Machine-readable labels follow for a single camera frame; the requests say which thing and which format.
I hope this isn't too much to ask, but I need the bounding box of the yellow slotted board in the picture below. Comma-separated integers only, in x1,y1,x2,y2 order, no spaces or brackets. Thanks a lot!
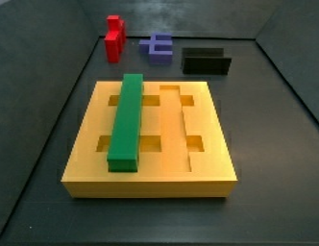
61,82,238,198

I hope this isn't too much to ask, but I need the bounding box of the green long block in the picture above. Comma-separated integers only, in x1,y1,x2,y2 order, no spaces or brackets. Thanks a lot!
107,74,143,172

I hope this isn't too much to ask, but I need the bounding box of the purple branched block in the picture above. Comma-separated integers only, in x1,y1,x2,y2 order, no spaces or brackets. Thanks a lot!
139,33,172,64

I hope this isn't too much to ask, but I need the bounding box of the red branched block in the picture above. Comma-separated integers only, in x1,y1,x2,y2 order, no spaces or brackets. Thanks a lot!
104,15,126,63

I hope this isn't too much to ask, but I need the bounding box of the black angle bracket holder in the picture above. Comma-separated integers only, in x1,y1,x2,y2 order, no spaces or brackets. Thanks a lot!
180,48,231,75

